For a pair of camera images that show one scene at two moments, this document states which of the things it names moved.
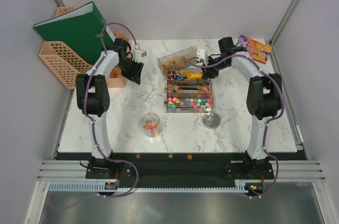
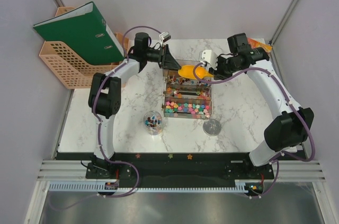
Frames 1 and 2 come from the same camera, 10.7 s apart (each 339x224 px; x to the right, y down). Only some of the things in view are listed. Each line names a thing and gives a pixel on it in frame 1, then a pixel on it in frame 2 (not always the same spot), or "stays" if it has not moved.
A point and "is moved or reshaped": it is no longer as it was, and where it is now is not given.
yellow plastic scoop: [191, 76] is moved or reshaped
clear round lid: [211, 121] to [212, 127]
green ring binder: [79, 32] stays
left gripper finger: [133, 71] to [169, 61]
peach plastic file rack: [66, 66] stays
